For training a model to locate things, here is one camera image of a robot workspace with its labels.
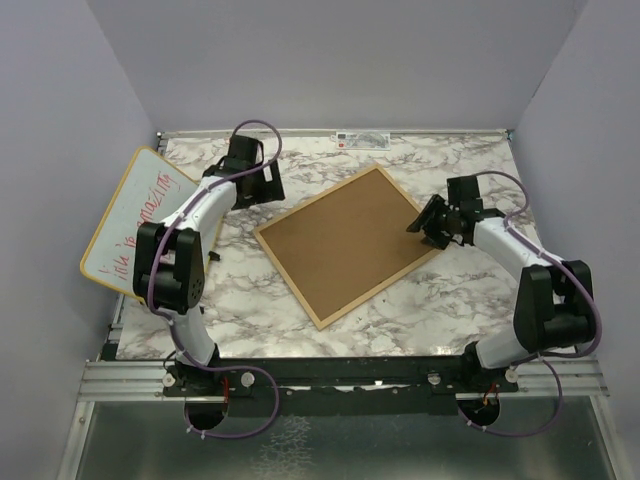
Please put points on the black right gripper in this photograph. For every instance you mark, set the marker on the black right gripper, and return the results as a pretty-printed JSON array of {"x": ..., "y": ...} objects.
[{"x": 426, "y": 221}]

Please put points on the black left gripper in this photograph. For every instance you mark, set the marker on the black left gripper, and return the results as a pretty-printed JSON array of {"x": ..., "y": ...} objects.
[{"x": 271, "y": 190}]

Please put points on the light wooden picture frame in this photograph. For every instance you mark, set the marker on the light wooden picture frame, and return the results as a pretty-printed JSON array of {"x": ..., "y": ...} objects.
[{"x": 320, "y": 322}]

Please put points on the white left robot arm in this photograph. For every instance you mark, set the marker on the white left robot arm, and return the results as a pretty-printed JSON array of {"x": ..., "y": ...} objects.
[{"x": 171, "y": 255}]

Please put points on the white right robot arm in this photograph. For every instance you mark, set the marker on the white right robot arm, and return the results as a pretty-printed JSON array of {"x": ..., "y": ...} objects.
[{"x": 555, "y": 314}]

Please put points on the white sticker label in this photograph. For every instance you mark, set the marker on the white sticker label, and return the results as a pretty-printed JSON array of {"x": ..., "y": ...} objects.
[{"x": 362, "y": 140}]

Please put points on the yellow-rimmed whiteboard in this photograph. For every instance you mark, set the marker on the yellow-rimmed whiteboard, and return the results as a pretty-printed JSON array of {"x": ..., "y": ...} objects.
[{"x": 150, "y": 190}]

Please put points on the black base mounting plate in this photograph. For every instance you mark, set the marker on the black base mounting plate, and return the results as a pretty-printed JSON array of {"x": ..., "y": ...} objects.
[{"x": 341, "y": 386}]

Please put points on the aluminium back rail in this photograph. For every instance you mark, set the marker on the aluminium back rail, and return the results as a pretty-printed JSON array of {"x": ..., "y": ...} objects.
[{"x": 311, "y": 132}]

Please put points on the aluminium rail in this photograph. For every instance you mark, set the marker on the aluminium rail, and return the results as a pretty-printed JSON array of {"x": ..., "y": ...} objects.
[
  {"x": 311, "y": 132},
  {"x": 138, "y": 381}
]

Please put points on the aluminium front rail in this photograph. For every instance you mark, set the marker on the aluminium front rail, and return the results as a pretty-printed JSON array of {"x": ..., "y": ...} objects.
[{"x": 138, "y": 381}]

